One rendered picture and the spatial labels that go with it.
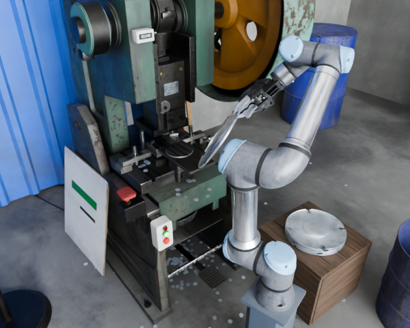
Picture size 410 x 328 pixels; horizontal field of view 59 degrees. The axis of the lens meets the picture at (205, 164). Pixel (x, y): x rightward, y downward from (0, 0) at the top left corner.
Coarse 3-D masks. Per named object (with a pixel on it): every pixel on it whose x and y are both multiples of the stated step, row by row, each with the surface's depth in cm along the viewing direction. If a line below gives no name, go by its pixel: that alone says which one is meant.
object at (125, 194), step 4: (124, 188) 145; (128, 188) 145; (116, 192) 143; (120, 192) 142; (124, 192) 142; (128, 192) 142; (132, 192) 143; (120, 196) 141; (124, 196) 141; (128, 196) 141; (132, 196) 141; (124, 200) 140; (128, 200) 144
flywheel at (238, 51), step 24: (216, 0) 162; (240, 0) 155; (264, 0) 145; (216, 24) 167; (240, 24) 160; (264, 24) 149; (240, 48) 165; (264, 48) 149; (216, 72) 180; (240, 72) 169; (264, 72) 155
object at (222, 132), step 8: (232, 112) 152; (232, 120) 140; (224, 128) 143; (216, 136) 150; (224, 136) 136; (208, 144) 158; (216, 144) 140; (208, 152) 147; (200, 160) 153; (208, 160) 135
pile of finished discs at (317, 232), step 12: (288, 216) 186; (300, 216) 187; (312, 216) 187; (324, 216) 187; (288, 228) 181; (300, 228) 180; (312, 228) 179; (324, 228) 179; (336, 228) 179; (300, 240) 173; (312, 240) 173; (324, 240) 173; (336, 240) 173; (312, 252) 169; (324, 252) 168; (336, 252) 171
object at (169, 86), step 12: (168, 60) 152; (180, 60) 152; (168, 72) 149; (180, 72) 153; (168, 84) 151; (180, 84) 156; (168, 96) 154; (180, 96) 158; (144, 108) 162; (168, 108) 155; (180, 108) 158; (144, 120) 167; (156, 120) 158; (168, 120) 156; (180, 120) 160
